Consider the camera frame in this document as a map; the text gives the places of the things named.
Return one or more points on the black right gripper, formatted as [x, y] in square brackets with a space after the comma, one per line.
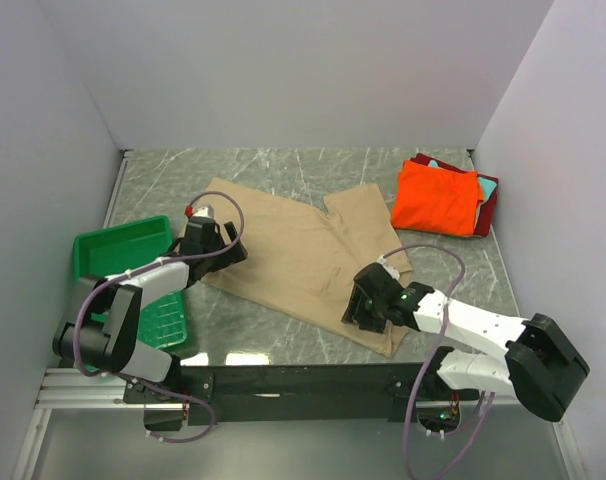
[354, 305]

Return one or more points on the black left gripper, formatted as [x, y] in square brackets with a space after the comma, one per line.
[235, 254]

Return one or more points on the beige t shirt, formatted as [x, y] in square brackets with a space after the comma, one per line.
[302, 260]

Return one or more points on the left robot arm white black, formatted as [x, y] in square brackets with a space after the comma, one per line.
[99, 329]

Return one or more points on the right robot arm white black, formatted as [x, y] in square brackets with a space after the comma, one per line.
[531, 360]

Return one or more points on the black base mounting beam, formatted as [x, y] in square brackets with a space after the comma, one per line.
[258, 393]

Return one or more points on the green plastic tray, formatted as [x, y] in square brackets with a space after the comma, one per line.
[163, 323]

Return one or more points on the orange folded t shirt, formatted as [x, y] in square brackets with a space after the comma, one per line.
[436, 200]

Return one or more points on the dark red folded t shirt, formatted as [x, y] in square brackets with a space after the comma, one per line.
[485, 210]

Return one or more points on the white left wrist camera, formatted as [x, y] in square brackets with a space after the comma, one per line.
[202, 211]

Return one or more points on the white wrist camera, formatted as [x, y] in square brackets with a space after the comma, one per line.
[202, 211]
[390, 269]

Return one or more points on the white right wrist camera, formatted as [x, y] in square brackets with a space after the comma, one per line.
[390, 269]

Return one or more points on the aluminium frame rail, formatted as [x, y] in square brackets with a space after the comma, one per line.
[67, 388]

